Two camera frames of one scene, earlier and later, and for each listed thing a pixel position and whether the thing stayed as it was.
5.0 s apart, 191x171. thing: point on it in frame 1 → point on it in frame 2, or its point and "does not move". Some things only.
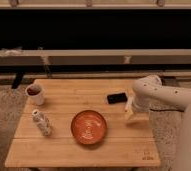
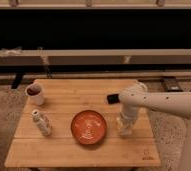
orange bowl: x=88 y=127 does not move
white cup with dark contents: x=34 y=94 does not move
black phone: x=117 y=98 does not move
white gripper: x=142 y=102 → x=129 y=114
